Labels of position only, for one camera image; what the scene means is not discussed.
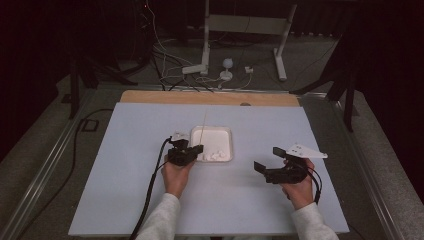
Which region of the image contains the white square tray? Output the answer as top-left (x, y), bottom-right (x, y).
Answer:
top-left (189, 125), bottom-right (234, 164)

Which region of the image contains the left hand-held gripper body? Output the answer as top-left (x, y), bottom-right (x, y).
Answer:
top-left (167, 131), bottom-right (197, 167)

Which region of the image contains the pale blue table mat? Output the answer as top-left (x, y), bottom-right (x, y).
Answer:
top-left (68, 102), bottom-right (350, 237)

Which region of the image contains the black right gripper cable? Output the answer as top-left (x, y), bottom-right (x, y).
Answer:
top-left (307, 166), bottom-right (324, 206)

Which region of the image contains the person's left hand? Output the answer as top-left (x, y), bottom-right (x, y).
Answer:
top-left (161, 156), bottom-right (196, 200)

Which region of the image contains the person's right hand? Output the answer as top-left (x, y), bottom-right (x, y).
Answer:
top-left (280, 157), bottom-right (316, 211)

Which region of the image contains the white power strip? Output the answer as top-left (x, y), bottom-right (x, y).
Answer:
top-left (181, 64), bottom-right (208, 75)

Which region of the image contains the metal floor rail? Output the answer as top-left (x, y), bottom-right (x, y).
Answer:
top-left (0, 89), bottom-right (98, 240)
top-left (328, 99), bottom-right (406, 240)

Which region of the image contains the black tripod stand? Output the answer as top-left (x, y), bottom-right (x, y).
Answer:
top-left (67, 54), bottom-right (138, 120)
top-left (289, 31), bottom-right (357, 133)

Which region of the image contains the white round lamp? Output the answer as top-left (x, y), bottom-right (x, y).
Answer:
top-left (219, 58), bottom-right (234, 82)

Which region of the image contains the black floor cable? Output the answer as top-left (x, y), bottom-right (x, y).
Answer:
top-left (14, 108), bottom-right (115, 240)

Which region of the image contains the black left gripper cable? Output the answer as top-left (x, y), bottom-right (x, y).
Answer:
top-left (129, 137), bottom-right (173, 240)

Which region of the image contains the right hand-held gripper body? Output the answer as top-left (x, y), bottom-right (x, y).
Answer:
top-left (264, 143), bottom-right (329, 185)

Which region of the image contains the white metal stand frame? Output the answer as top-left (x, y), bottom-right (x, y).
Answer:
top-left (200, 0), bottom-right (299, 82)

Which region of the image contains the bundle of white cables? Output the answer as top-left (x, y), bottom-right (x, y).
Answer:
top-left (145, 0), bottom-right (254, 91)

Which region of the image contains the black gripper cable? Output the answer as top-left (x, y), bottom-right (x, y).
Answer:
top-left (307, 166), bottom-right (324, 206)
top-left (129, 137), bottom-right (173, 240)

